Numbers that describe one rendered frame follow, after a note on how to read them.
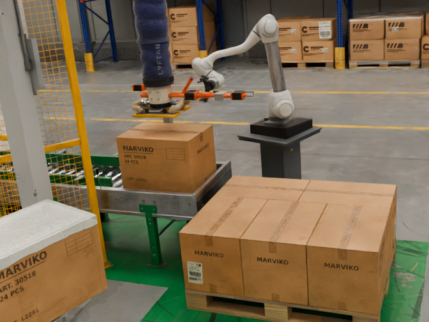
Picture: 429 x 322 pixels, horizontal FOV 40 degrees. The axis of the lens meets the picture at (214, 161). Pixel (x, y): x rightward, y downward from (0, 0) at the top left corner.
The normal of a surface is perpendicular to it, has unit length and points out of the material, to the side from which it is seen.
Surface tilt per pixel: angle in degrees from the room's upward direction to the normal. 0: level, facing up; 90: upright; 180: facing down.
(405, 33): 89
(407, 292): 0
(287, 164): 90
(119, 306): 0
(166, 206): 90
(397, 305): 0
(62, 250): 90
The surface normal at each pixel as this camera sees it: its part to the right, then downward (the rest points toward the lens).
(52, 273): 0.76, 0.15
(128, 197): -0.37, 0.33
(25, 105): 0.93, 0.04
